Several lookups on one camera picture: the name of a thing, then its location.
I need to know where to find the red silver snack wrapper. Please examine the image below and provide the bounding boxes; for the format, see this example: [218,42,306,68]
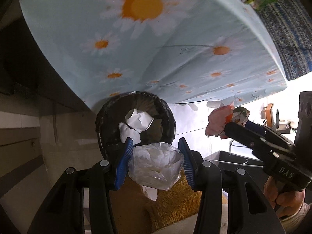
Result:
[205,103,250,139]

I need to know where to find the white tissue ball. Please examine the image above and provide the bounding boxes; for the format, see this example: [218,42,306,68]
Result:
[128,142,184,191]

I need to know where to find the white paper napkin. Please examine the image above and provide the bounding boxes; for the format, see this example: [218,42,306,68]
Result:
[125,109,154,133]

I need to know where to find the white knitted cloth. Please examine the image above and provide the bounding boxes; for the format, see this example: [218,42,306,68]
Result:
[118,123,141,145]

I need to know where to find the striped right sleeve forearm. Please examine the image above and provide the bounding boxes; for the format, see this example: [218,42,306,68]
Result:
[280,202,311,233]

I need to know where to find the black trash bin with bag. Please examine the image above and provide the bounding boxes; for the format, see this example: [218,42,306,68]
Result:
[96,91,176,159]

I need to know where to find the person's right hand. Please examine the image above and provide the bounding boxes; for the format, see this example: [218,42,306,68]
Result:
[263,176,305,218]

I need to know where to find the mustard fleece trouser leg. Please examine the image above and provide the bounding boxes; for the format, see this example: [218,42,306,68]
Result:
[109,173,201,233]

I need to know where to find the blue patterned curtain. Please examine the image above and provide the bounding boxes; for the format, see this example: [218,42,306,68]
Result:
[258,0,311,81]

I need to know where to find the daisy print blue tablecloth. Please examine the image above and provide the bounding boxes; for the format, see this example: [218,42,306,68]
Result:
[19,0,287,110]

